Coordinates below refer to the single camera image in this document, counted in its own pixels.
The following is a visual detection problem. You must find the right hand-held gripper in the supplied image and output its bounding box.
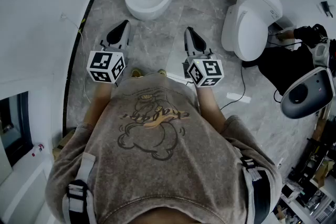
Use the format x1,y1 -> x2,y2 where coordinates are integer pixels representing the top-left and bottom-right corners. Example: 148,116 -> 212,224
182,26 -> 225,88

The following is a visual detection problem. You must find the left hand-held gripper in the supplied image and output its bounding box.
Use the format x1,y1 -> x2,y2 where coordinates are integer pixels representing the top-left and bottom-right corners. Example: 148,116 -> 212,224
86,19 -> 132,85

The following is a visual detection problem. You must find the person's left forearm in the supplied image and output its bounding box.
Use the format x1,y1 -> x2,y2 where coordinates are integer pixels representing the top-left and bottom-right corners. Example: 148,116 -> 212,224
83,83 -> 118,125

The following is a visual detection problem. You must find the person's right forearm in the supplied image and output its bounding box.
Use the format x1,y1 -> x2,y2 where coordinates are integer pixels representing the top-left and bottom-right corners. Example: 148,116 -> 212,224
194,84 -> 227,135

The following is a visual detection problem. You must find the white toilet with closed lid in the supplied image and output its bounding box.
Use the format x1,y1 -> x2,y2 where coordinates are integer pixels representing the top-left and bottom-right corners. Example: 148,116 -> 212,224
220,0 -> 284,62

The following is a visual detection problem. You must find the white paper sheet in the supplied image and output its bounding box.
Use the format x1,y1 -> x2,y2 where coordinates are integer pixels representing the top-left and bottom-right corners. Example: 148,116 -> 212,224
226,92 -> 251,103

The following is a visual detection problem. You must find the brown cardboard box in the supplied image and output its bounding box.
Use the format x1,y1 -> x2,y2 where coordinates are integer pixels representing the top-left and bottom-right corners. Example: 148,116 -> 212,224
52,125 -> 80,158

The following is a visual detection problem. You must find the grey and white rounded device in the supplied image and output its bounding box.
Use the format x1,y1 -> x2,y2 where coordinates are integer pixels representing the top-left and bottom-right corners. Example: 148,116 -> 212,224
280,66 -> 335,120

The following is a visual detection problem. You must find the person's grey printed shirt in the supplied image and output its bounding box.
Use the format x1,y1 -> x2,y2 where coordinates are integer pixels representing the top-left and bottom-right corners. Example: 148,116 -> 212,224
45,72 -> 283,224

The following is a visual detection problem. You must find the red and white bottle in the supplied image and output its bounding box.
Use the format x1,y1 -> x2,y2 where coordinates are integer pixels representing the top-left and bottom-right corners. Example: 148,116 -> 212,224
31,143 -> 45,157

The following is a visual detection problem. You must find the black framed window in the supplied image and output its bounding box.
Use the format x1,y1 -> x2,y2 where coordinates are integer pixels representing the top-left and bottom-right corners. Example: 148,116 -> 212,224
0,91 -> 34,167

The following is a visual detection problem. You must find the cluttered shelf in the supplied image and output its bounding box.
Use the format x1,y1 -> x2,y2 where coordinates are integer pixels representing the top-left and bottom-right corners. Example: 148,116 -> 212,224
274,118 -> 336,224

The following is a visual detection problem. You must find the thin white cable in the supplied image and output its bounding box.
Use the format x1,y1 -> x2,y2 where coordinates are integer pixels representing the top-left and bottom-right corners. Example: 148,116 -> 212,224
61,12 -> 92,103

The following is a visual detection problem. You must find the black floor cable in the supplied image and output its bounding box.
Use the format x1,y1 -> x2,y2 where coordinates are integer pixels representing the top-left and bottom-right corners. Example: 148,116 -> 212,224
219,65 -> 247,111

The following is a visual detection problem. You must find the grey right harness strap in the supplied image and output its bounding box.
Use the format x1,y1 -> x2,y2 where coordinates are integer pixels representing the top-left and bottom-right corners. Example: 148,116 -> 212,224
239,155 -> 271,224

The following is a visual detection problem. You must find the grey harness strap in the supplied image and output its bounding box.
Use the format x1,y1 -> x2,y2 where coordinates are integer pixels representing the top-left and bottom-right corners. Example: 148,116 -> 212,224
62,153 -> 98,224
239,155 -> 271,224

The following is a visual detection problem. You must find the grey left harness strap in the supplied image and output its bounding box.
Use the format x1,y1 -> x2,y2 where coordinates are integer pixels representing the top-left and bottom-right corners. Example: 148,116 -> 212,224
62,153 -> 98,224

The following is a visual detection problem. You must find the black wall bracket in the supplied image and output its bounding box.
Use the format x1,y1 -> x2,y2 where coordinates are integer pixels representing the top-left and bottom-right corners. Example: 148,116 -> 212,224
320,1 -> 334,18

